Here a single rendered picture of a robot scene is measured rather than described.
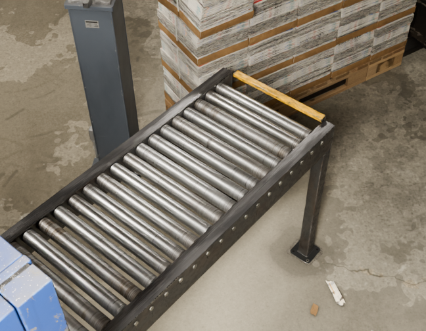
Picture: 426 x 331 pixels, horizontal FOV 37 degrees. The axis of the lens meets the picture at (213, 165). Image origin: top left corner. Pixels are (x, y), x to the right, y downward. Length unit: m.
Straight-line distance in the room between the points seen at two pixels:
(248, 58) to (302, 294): 1.16
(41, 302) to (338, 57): 2.77
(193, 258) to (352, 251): 1.22
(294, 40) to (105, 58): 0.99
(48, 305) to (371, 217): 2.28
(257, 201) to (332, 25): 1.51
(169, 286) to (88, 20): 1.28
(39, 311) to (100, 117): 2.07
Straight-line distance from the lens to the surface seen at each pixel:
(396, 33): 3.92
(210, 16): 2.75
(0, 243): 1.18
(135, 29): 4.33
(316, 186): 2.64
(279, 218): 3.14
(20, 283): 1.13
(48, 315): 1.18
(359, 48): 3.73
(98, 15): 2.76
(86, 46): 2.88
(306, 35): 3.35
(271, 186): 2.21
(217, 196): 2.17
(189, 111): 2.48
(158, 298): 1.96
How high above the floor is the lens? 2.46
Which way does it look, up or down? 47 degrees down
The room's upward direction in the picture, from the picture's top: 1 degrees counter-clockwise
